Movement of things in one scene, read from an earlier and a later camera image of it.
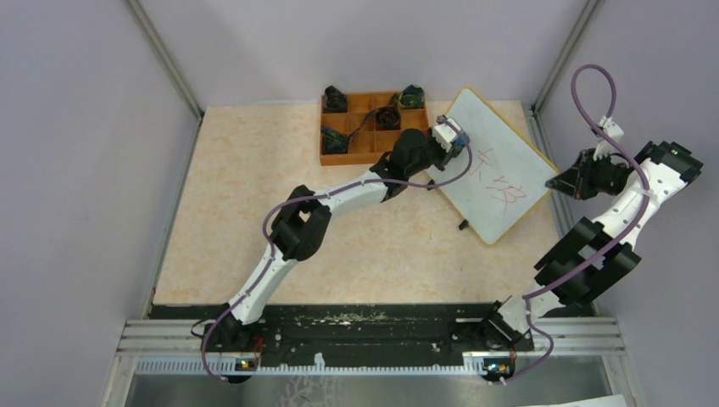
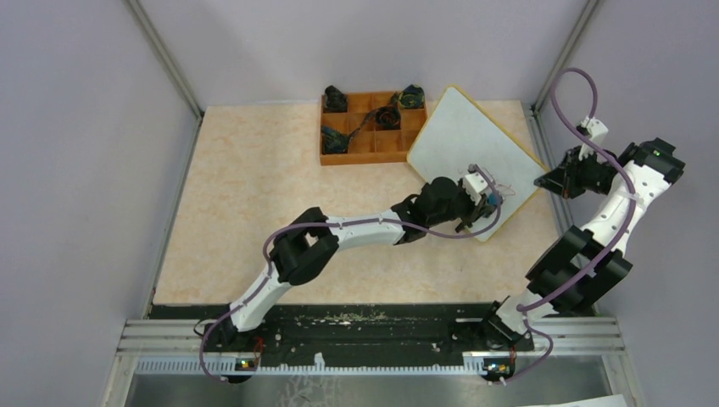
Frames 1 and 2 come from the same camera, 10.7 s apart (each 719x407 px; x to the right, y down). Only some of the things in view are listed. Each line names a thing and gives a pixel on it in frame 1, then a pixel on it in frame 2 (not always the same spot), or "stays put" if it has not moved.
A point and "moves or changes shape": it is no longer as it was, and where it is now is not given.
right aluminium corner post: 589,9 stays put
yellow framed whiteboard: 507,180 moves or changes shape
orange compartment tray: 374,122 stays put
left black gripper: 444,155 to 473,211
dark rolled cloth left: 333,142 stays put
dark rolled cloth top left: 335,100 stays put
